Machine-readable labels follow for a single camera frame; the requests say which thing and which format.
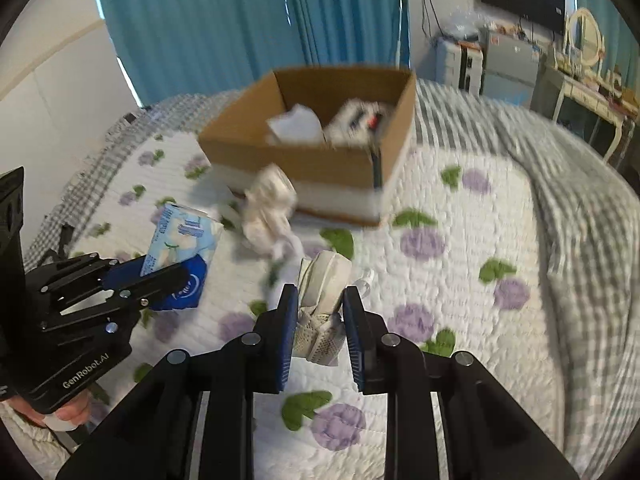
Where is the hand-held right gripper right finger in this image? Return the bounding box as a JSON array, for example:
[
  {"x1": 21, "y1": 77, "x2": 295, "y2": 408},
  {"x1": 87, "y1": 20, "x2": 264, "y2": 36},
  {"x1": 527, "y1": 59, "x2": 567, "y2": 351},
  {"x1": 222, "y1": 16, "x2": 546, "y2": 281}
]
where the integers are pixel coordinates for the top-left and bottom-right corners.
[{"x1": 341, "y1": 285, "x2": 581, "y2": 480}]

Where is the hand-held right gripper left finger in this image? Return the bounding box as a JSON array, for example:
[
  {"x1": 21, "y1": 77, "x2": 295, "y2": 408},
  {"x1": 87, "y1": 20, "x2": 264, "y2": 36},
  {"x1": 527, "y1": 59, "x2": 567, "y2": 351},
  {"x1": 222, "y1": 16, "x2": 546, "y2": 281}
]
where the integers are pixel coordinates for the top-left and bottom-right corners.
[{"x1": 55, "y1": 284, "x2": 301, "y2": 480}]

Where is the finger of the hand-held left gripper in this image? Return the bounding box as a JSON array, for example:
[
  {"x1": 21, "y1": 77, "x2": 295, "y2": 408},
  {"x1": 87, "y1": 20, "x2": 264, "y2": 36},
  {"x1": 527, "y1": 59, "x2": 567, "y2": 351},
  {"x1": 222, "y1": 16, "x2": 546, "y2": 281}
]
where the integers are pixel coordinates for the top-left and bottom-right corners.
[
  {"x1": 40, "y1": 262, "x2": 190, "y2": 334},
  {"x1": 25, "y1": 252, "x2": 148, "y2": 311}
]

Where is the blue tissue packet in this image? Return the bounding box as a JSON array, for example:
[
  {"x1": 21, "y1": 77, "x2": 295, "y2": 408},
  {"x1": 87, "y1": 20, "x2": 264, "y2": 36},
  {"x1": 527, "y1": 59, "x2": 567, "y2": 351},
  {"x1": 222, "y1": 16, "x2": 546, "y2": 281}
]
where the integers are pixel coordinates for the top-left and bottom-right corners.
[{"x1": 140, "y1": 202, "x2": 225, "y2": 312}]

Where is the cardboard box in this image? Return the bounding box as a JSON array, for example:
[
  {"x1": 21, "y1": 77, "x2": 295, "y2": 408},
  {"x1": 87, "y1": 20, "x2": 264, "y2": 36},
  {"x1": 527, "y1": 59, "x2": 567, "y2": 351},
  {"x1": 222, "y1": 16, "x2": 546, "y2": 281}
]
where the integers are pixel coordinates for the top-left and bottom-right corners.
[{"x1": 197, "y1": 65, "x2": 417, "y2": 229}]

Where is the person's left hand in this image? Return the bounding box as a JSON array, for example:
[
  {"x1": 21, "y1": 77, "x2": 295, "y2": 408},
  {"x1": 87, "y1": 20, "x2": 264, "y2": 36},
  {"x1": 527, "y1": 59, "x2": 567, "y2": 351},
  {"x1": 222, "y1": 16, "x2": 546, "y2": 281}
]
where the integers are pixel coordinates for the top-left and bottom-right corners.
[{"x1": 10, "y1": 385, "x2": 94, "y2": 432}]

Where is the floral quilted bedspread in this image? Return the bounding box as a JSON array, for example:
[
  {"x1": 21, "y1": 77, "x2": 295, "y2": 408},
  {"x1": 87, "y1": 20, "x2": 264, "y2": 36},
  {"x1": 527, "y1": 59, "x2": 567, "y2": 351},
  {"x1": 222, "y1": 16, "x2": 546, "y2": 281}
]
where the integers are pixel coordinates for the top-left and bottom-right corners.
[{"x1": 0, "y1": 87, "x2": 576, "y2": 480}]

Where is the crumpled white cloth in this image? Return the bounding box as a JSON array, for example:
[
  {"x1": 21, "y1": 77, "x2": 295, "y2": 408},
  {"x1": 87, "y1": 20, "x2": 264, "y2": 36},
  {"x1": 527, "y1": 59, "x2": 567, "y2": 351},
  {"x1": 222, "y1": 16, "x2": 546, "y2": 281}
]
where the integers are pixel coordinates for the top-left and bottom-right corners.
[{"x1": 239, "y1": 162, "x2": 307, "y2": 281}]

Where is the white cloth with red print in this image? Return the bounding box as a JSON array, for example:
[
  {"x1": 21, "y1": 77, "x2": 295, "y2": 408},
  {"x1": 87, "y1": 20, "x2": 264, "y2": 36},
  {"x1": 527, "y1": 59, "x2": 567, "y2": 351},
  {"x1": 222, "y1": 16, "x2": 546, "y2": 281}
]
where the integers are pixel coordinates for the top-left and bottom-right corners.
[{"x1": 322, "y1": 100, "x2": 397, "y2": 150}]

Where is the folded white cloth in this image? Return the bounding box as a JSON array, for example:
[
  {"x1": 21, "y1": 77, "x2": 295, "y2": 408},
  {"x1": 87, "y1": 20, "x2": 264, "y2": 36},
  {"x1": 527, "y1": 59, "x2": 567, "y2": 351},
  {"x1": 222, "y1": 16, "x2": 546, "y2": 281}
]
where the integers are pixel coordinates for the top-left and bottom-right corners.
[{"x1": 266, "y1": 104, "x2": 326, "y2": 147}]

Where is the grey checked blanket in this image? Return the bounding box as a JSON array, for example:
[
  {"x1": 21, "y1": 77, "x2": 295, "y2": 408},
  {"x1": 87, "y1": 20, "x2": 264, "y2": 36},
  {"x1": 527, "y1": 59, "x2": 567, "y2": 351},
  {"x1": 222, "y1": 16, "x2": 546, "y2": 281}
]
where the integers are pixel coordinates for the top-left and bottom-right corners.
[{"x1": 22, "y1": 79, "x2": 640, "y2": 480}]

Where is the blue curtain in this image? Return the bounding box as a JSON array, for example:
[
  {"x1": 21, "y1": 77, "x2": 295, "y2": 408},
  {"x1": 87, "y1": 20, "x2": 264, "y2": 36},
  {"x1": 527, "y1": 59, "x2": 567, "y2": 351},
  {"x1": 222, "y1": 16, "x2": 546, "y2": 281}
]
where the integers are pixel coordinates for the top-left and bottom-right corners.
[
  {"x1": 280, "y1": 0, "x2": 412, "y2": 69},
  {"x1": 90, "y1": 0, "x2": 307, "y2": 109},
  {"x1": 572, "y1": 0, "x2": 639, "y2": 81}
]

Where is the white appliance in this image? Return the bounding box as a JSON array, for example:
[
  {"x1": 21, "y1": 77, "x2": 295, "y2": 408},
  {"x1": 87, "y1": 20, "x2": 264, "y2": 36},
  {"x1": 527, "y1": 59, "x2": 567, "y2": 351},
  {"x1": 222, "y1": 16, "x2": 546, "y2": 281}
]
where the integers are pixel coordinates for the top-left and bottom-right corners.
[{"x1": 434, "y1": 35, "x2": 485, "y2": 96}]

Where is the cream dressing table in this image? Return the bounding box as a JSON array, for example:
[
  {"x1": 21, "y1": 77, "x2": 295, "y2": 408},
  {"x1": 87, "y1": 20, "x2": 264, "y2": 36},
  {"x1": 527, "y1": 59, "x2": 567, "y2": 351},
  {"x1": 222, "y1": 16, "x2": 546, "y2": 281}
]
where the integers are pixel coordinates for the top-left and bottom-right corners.
[{"x1": 530, "y1": 54, "x2": 637, "y2": 167}]

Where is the clear plastic bag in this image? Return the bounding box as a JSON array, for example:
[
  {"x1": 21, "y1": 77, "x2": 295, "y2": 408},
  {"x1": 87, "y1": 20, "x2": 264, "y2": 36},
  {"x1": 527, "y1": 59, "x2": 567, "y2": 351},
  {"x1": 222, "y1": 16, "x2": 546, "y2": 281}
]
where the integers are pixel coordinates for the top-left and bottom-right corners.
[{"x1": 442, "y1": 9, "x2": 484, "y2": 44}]

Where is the cream oval mirror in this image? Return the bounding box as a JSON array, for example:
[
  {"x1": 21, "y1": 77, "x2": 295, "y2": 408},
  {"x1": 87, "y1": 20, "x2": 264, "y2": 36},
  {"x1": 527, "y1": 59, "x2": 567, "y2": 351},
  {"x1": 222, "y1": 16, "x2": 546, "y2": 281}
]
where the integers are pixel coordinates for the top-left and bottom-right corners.
[{"x1": 565, "y1": 7, "x2": 606, "y2": 69}]

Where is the black wall cable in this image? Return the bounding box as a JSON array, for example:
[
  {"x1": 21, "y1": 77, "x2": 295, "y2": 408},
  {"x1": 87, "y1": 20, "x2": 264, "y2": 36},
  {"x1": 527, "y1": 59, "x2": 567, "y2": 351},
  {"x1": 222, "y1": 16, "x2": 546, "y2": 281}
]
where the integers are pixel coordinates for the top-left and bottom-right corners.
[{"x1": 420, "y1": 0, "x2": 444, "y2": 41}]

